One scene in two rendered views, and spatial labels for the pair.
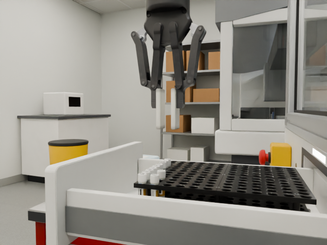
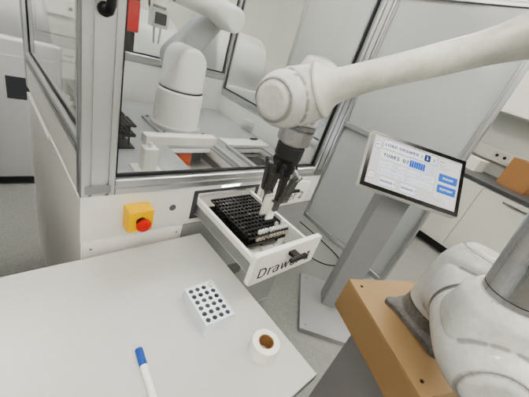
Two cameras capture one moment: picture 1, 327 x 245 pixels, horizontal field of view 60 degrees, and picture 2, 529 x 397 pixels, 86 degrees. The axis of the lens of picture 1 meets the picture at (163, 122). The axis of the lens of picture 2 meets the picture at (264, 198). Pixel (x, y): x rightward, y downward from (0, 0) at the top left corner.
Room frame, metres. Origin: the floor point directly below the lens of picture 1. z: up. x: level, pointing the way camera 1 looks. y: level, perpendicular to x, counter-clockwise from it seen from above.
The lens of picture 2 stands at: (1.19, 0.26, 1.40)
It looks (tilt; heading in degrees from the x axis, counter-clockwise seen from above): 27 degrees down; 202
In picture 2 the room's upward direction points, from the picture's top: 19 degrees clockwise
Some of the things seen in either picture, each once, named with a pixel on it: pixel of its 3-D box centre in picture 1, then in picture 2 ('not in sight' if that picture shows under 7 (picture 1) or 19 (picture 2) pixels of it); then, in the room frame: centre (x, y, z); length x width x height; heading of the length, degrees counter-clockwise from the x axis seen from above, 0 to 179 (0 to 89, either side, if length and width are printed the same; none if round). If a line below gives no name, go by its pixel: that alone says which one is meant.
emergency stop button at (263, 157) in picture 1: (264, 157); (142, 224); (0.72, -0.26, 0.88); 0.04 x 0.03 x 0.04; 162
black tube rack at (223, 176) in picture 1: (223, 195); (246, 220); (0.43, -0.09, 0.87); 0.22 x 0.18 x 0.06; 72
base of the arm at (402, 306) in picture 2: not in sight; (434, 313); (0.37, 0.53, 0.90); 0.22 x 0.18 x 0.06; 147
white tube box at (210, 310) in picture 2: not in sight; (208, 306); (0.72, 0.01, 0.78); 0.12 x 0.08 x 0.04; 70
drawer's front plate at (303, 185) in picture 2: not in sight; (285, 193); (0.09, -0.11, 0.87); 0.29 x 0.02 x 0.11; 162
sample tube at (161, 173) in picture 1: (161, 185); not in sight; (0.40, 0.00, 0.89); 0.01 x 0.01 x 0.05
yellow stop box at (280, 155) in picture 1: (279, 158); (138, 217); (0.71, -0.29, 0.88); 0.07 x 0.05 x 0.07; 162
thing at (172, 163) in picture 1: (160, 171); (268, 231); (0.46, 0.00, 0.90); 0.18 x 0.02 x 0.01; 162
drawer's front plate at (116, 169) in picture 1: (107, 181); (286, 257); (0.49, 0.10, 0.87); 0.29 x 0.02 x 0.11; 162
